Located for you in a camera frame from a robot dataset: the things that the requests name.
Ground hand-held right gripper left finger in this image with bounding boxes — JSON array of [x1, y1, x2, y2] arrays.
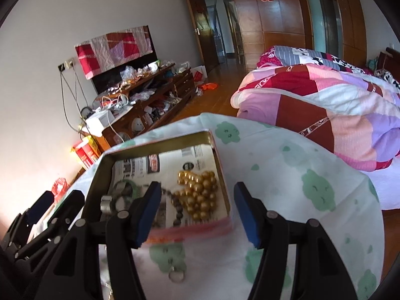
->
[[34, 181, 163, 300]]

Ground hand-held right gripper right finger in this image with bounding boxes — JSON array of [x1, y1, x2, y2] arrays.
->
[[234, 182, 360, 300]]

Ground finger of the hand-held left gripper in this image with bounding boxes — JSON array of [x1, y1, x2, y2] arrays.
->
[[14, 189, 86, 258], [4, 190, 55, 246]]

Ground dark bead bracelet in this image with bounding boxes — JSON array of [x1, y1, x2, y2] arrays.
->
[[159, 187, 185, 227]]

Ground pink metal tin box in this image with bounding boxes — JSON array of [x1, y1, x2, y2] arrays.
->
[[80, 130, 233, 247]]

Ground silver key ring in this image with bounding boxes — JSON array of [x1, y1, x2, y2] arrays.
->
[[168, 264, 186, 283]]

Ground red plastic bag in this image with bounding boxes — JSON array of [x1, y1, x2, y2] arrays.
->
[[51, 177, 70, 204]]

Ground green bangle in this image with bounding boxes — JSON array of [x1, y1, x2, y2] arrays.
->
[[114, 179, 146, 201]]

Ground silver bangle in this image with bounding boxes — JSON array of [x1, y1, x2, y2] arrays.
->
[[100, 195, 121, 216]]

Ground white green-cloud tablecloth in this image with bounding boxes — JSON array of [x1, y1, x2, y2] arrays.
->
[[53, 112, 385, 300]]

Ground newspaper box lining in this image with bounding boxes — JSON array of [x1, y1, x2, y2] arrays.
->
[[112, 145, 226, 229]]

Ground white cardboard box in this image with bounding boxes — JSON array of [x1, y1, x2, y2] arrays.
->
[[85, 109, 115, 133]]

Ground black television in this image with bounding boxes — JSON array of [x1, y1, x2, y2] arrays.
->
[[90, 26, 158, 96]]

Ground pink red patchwork quilt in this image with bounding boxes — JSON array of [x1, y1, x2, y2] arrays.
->
[[230, 63, 400, 172]]

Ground brown wooden television cabinet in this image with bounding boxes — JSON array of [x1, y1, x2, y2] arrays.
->
[[94, 63, 197, 147]]

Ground pile of clear plastic bags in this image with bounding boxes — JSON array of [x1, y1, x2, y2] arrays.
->
[[120, 65, 147, 82]]

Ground white bed sheet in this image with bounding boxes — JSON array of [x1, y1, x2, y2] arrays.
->
[[356, 154, 400, 210]]

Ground white red paper bag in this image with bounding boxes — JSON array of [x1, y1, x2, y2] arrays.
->
[[191, 65, 208, 83]]

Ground red patchwork cloth cover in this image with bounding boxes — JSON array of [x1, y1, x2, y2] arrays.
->
[[74, 25, 154, 80]]

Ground grey striped cow-print quilt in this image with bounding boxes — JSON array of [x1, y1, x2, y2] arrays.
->
[[256, 45, 400, 85]]

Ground brown wooden door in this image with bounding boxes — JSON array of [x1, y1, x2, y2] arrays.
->
[[184, 0, 219, 72]]

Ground brown wooden wardrobe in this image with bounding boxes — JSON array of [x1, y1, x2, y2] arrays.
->
[[175, 0, 368, 72]]

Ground brown wooden headboard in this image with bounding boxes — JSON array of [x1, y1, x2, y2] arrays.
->
[[376, 47, 400, 72]]

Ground black wall cables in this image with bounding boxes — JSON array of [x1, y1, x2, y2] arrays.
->
[[59, 67, 87, 132]]

